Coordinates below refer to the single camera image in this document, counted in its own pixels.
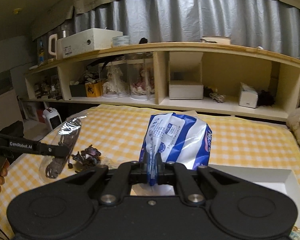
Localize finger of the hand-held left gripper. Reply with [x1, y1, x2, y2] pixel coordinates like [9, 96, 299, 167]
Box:
[39, 142, 71, 158]

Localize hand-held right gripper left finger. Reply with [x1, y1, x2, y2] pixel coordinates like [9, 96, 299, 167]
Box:
[65, 162, 150, 203]

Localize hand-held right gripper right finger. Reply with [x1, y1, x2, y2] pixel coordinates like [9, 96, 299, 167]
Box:
[156, 162, 243, 203]

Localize clear bag of hair ties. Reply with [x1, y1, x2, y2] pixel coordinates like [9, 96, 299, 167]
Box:
[39, 116, 82, 180]

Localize blue white plastic package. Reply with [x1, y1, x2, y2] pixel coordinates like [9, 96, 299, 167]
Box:
[139, 112, 212, 187]

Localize white cardboard box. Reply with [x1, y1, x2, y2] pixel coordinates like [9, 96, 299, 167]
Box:
[130, 165, 300, 220]

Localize white space heater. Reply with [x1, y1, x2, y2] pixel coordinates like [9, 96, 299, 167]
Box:
[42, 107, 63, 131]

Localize yellow checked bed sheet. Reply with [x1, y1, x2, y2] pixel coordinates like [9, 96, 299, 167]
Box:
[0, 104, 300, 240]

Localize black storage box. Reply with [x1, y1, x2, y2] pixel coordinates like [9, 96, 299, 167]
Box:
[69, 84, 87, 97]

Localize yellow cartoon box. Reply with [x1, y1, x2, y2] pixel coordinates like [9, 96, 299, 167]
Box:
[85, 81, 102, 97]

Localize white rectangular box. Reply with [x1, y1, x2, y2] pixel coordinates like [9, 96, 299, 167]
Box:
[169, 80, 204, 100]

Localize doll in clear case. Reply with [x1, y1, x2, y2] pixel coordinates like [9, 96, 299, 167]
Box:
[101, 61, 128, 98]
[127, 60, 155, 101]

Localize small braided figurine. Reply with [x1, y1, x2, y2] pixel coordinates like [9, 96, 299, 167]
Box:
[209, 91, 227, 104]

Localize clear drink bottle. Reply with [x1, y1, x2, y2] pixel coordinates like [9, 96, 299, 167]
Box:
[38, 39, 46, 65]

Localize cream electric kettle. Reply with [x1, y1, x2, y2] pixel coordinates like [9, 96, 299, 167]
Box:
[48, 30, 71, 60]

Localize white shoe box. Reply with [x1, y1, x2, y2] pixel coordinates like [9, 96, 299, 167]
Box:
[56, 28, 123, 60]

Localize white tissue box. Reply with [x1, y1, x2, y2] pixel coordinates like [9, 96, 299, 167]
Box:
[239, 82, 258, 108]

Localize dark fluffy object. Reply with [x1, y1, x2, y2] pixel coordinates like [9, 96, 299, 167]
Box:
[258, 90, 275, 107]

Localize round white tin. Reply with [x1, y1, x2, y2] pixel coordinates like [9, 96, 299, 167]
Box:
[112, 36, 130, 47]

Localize wooden shelf unit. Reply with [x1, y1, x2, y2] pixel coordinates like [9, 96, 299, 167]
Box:
[24, 42, 300, 122]

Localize flat round box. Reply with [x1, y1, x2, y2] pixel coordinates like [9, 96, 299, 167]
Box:
[200, 36, 232, 44]

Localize grey curtain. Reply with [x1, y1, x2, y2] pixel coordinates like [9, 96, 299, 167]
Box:
[74, 0, 300, 55]

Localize black bag strap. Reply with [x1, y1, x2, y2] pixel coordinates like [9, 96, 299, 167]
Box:
[86, 55, 123, 68]

